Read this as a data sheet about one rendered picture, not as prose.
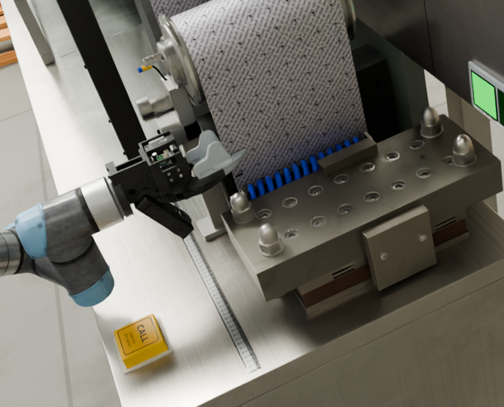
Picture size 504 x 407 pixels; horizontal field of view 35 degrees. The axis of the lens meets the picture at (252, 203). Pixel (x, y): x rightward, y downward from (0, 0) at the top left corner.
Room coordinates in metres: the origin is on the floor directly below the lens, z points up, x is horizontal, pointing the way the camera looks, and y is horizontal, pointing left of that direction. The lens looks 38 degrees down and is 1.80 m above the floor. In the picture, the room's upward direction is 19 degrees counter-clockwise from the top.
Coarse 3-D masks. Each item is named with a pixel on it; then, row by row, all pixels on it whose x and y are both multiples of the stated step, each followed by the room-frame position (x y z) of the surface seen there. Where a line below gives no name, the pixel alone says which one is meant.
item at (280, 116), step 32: (288, 64) 1.05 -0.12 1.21; (320, 64) 1.06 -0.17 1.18; (352, 64) 1.07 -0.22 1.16; (224, 96) 1.04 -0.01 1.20; (256, 96) 1.04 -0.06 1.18; (288, 96) 1.05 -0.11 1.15; (320, 96) 1.06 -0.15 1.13; (352, 96) 1.07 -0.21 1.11; (224, 128) 1.03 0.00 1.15; (256, 128) 1.04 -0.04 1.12; (288, 128) 1.05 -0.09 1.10; (320, 128) 1.06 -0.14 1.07; (352, 128) 1.07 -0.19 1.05; (256, 160) 1.04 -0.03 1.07; (288, 160) 1.05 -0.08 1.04
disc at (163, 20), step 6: (162, 18) 1.10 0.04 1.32; (162, 24) 1.12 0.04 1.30; (168, 24) 1.07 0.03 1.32; (168, 30) 1.08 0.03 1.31; (174, 36) 1.05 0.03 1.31; (174, 42) 1.06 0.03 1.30; (180, 48) 1.04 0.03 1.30; (180, 54) 1.05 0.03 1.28; (186, 60) 1.03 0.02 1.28; (186, 66) 1.03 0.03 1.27; (192, 72) 1.02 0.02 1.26; (192, 78) 1.02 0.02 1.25; (192, 84) 1.03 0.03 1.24; (198, 90) 1.02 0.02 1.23; (198, 96) 1.03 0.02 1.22; (198, 102) 1.04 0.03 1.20
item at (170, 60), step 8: (168, 40) 1.09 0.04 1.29; (160, 48) 1.08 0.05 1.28; (168, 48) 1.08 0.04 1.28; (168, 56) 1.07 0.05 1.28; (176, 56) 1.06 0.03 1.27; (168, 64) 1.06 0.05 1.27; (176, 64) 1.06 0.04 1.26; (168, 72) 1.10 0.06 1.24; (176, 72) 1.05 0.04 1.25; (176, 80) 1.06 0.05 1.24; (184, 80) 1.06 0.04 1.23; (176, 88) 1.07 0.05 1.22
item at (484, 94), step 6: (474, 78) 0.87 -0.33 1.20; (480, 78) 0.85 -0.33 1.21; (474, 84) 0.87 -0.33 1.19; (480, 84) 0.85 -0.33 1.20; (486, 84) 0.84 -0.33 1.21; (474, 90) 0.87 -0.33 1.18; (480, 90) 0.86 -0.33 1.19; (486, 90) 0.84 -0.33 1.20; (492, 90) 0.83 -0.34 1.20; (474, 96) 0.87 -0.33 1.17; (480, 96) 0.86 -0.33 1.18; (486, 96) 0.84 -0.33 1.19; (492, 96) 0.83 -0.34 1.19; (480, 102) 0.86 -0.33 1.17; (486, 102) 0.84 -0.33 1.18; (492, 102) 0.83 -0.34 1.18; (486, 108) 0.84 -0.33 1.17; (492, 108) 0.83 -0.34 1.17; (492, 114) 0.83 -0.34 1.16
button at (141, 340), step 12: (132, 324) 0.93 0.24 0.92; (144, 324) 0.92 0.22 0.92; (156, 324) 0.91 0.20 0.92; (120, 336) 0.91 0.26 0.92; (132, 336) 0.90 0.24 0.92; (144, 336) 0.89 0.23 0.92; (156, 336) 0.89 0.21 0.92; (120, 348) 0.89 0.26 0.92; (132, 348) 0.88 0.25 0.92; (144, 348) 0.87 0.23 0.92; (156, 348) 0.87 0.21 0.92; (132, 360) 0.86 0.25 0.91; (144, 360) 0.86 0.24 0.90
